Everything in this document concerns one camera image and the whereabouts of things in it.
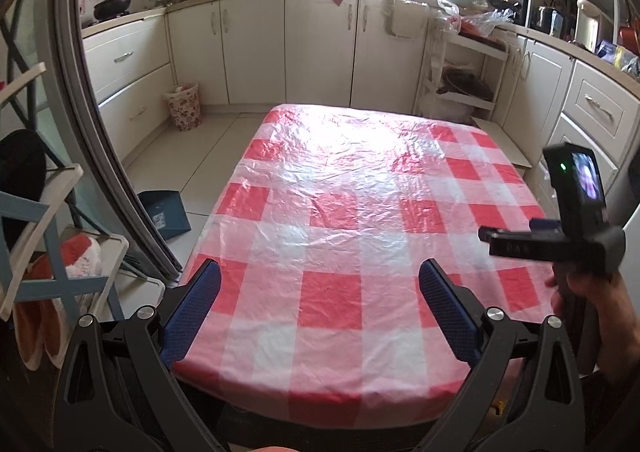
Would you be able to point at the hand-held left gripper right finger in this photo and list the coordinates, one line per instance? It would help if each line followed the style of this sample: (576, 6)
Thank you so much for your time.
(450, 317)

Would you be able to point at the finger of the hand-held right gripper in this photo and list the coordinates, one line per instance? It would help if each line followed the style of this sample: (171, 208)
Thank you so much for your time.
(545, 224)
(515, 244)

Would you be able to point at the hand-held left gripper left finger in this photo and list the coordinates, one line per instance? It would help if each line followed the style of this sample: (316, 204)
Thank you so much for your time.
(192, 317)

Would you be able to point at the person's right forearm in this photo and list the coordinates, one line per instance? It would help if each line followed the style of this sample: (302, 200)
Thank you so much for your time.
(620, 372)

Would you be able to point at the person's right hand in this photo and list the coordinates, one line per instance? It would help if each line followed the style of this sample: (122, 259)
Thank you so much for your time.
(600, 294)

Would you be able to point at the blue box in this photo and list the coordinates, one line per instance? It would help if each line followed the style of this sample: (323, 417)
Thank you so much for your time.
(165, 212)

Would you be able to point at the white base cabinets with drawers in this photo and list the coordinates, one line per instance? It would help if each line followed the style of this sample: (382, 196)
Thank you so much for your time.
(590, 102)

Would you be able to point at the red white cloth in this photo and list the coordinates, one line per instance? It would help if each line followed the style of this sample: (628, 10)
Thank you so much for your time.
(75, 257)

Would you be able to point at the red checked plastic tablecloth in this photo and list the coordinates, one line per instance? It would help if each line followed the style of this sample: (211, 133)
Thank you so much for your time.
(325, 232)

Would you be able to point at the orange hanging cloth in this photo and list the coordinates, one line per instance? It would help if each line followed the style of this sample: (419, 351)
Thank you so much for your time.
(35, 332)

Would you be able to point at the black frying pan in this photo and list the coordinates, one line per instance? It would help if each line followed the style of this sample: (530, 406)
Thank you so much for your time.
(467, 84)

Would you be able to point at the blue wrapped packet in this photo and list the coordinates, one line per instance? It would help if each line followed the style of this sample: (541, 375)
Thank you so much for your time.
(612, 54)

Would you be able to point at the white trolley shelf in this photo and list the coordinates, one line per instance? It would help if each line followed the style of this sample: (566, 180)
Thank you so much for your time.
(475, 44)

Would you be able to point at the blue white folding chair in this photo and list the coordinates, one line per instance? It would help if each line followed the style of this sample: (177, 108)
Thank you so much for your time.
(30, 212)

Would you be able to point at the white electric kettle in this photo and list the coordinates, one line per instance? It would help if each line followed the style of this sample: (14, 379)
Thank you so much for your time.
(587, 24)

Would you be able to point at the steel jug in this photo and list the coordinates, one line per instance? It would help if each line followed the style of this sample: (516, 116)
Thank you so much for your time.
(547, 19)

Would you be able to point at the red saucepan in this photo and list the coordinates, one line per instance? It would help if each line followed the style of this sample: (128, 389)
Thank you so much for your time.
(630, 37)

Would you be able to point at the floral waste basket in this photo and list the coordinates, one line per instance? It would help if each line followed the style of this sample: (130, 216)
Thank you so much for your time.
(184, 107)

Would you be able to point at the clear crumpled plastic bag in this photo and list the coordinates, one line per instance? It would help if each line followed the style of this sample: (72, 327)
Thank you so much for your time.
(487, 21)

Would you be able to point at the black hat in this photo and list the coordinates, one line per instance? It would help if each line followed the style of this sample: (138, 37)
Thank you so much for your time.
(20, 177)

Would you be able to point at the black countertop oven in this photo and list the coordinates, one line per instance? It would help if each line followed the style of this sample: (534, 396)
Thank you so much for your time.
(505, 2)

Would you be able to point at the red white plastic bag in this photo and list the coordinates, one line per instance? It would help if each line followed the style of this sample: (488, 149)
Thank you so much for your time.
(450, 17)

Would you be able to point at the white hanging door bin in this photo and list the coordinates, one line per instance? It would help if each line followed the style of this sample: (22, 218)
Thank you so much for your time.
(407, 19)

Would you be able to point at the white base cabinets with doors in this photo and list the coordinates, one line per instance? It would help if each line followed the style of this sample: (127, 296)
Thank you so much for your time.
(250, 47)

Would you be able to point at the black cooking pot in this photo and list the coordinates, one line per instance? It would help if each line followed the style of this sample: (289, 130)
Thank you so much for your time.
(112, 7)

